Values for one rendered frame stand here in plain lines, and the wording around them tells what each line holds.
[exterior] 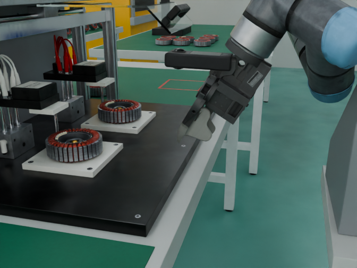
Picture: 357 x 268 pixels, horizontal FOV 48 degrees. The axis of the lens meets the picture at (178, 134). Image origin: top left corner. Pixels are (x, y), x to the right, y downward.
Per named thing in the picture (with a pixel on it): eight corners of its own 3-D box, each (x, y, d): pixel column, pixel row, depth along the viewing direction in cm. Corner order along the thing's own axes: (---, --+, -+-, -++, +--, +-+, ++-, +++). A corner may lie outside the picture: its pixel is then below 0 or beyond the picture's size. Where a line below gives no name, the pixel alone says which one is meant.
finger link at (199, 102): (187, 130, 69) (213, 89, 65) (179, 125, 69) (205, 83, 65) (193, 122, 73) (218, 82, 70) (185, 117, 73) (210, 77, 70)
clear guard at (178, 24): (194, 25, 109) (194, 1, 107) (171, 34, 87) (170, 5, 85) (85, 22, 116) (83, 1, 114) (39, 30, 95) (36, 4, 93)
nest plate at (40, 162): (123, 148, 87) (122, 142, 87) (93, 177, 74) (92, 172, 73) (61, 142, 91) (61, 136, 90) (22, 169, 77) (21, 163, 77)
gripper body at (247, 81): (230, 128, 68) (271, 69, 63) (188, 101, 68) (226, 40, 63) (235, 115, 75) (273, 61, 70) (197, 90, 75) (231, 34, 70)
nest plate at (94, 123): (155, 115, 109) (155, 111, 109) (137, 134, 96) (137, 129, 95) (105, 111, 113) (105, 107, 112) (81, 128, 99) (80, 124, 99)
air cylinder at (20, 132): (35, 146, 88) (32, 122, 86) (14, 159, 82) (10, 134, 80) (15, 144, 90) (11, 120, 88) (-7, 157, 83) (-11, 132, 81)
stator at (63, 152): (111, 145, 86) (110, 128, 84) (87, 166, 75) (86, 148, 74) (65, 140, 88) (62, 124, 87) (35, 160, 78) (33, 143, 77)
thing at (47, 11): (59, 19, 99) (57, 2, 97) (45, 22, 93) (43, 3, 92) (42, 19, 100) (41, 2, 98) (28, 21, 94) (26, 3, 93)
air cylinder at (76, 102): (85, 114, 110) (83, 95, 108) (71, 123, 104) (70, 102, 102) (68, 113, 112) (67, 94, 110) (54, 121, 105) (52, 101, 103)
